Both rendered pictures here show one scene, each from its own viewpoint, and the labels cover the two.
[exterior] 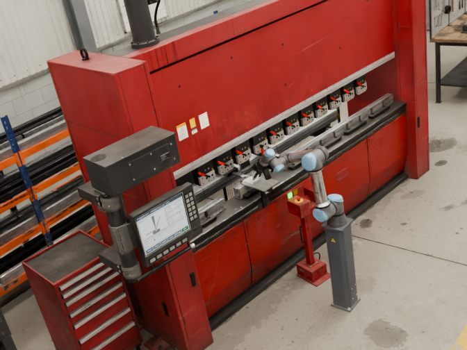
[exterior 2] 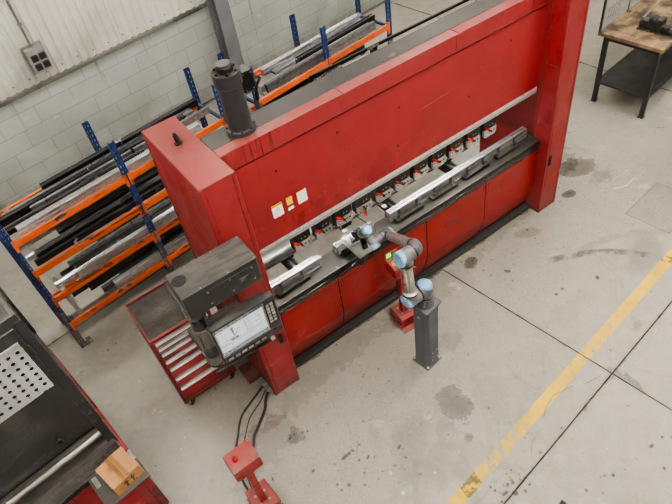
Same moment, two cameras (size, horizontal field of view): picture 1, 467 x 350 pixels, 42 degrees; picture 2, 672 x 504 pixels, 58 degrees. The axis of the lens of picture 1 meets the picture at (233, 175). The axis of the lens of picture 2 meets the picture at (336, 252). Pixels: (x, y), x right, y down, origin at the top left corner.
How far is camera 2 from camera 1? 1.64 m
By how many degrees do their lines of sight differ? 21
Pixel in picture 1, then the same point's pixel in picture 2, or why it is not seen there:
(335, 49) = (462, 99)
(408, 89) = (544, 128)
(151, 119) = (239, 221)
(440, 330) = (505, 410)
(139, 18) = (233, 110)
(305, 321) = (385, 373)
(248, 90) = (354, 159)
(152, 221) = (231, 331)
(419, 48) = (564, 89)
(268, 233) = (364, 283)
